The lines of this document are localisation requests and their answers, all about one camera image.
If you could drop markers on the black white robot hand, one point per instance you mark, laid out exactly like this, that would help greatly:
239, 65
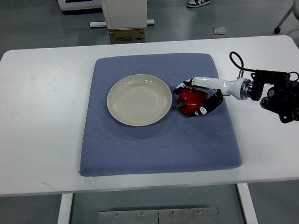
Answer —
216, 90

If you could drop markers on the red bell pepper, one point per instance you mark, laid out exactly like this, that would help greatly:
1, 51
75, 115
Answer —
190, 101

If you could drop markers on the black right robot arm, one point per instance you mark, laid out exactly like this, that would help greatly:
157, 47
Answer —
277, 92

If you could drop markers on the grey floor plate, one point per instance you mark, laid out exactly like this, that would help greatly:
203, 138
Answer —
219, 31

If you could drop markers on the cream round plate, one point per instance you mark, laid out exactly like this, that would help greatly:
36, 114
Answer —
139, 100

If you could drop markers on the blue quilted mat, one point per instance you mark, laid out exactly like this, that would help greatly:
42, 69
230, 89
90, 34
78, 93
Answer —
176, 143

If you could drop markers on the black white sneaker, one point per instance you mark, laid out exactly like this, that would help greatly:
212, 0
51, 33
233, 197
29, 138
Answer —
197, 3

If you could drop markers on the white right table leg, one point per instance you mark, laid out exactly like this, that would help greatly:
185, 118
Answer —
247, 204

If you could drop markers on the white table leg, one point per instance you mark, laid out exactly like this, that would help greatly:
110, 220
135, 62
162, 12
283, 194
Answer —
247, 204
65, 208

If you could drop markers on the cardboard box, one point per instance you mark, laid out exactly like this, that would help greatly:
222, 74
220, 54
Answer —
127, 36

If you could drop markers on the white appliance with slot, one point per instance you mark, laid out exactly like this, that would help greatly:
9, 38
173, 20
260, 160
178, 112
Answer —
71, 5

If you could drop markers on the white left table leg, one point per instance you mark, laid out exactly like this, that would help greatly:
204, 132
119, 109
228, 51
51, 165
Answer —
65, 208

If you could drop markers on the white machine pedestal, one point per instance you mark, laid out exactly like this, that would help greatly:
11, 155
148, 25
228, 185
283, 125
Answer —
124, 14

